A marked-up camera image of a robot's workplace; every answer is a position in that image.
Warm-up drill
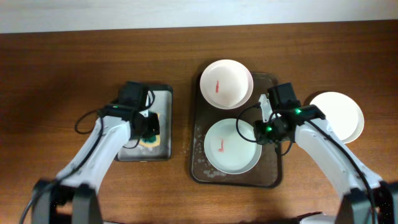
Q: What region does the green and yellow sponge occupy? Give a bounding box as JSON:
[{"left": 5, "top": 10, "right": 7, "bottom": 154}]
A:
[{"left": 139, "top": 113, "right": 160, "bottom": 148}]

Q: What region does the pink rimmed white plate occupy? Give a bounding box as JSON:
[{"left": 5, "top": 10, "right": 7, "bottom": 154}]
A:
[{"left": 199, "top": 59, "right": 254, "bottom": 110}]

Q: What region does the right black cable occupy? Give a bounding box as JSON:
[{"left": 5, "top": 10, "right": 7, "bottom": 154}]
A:
[{"left": 235, "top": 104, "right": 295, "bottom": 156}]

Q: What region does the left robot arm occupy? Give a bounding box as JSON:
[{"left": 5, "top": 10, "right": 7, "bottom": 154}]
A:
[{"left": 25, "top": 104, "right": 160, "bottom": 223}]

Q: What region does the black cable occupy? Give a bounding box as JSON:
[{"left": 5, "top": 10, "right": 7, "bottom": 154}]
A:
[
  {"left": 74, "top": 108, "right": 105, "bottom": 136},
  {"left": 235, "top": 104, "right": 295, "bottom": 156}
]

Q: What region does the large brown serving tray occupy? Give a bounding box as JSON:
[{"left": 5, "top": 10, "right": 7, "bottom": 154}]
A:
[{"left": 189, "top": 72, "right": 283, "bottom": 189}]

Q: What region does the small black soapy tray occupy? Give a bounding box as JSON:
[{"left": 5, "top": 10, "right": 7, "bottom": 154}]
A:
[{"left": 107, "top": 83, "right": 173, "bottom": 162}]

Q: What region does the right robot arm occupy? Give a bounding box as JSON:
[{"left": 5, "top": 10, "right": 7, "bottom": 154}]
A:
[{"left": 254, "top": 103, "right": 397, "bottom": 223}]

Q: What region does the white plate with sauce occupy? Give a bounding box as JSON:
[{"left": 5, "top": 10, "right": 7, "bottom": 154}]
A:
[{"left": 310, "top": 91, "right": 364, "bottom": 144}]

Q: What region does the left black cable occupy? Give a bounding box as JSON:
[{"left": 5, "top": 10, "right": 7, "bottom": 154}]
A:
[{"left": 74, "top": 108, "right": 105, "bottom": 136}]

